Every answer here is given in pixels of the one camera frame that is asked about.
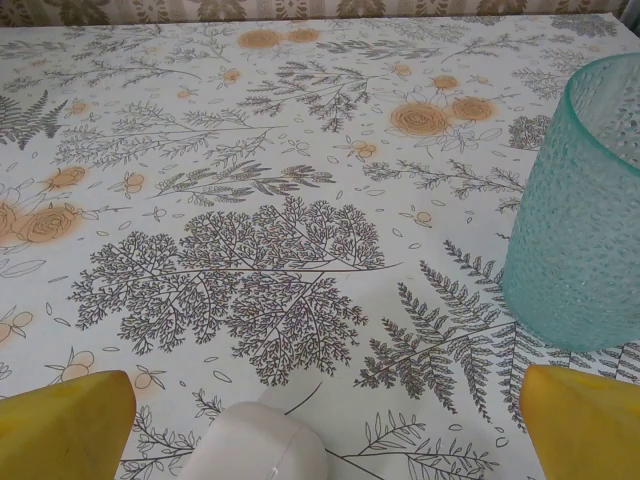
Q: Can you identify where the white earbud charging case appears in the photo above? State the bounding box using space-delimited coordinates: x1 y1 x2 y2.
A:
174 399 329 480

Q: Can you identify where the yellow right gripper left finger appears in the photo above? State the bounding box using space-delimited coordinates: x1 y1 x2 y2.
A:
0 369 137 480

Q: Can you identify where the teal textured plastic cup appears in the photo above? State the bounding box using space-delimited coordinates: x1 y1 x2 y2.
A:
502 53 640 351

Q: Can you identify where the floral patterned tablecloth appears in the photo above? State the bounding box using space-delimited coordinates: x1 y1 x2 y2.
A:
0 13 640 480

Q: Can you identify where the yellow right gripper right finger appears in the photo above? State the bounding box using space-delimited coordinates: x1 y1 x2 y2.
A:
519 363 640 480

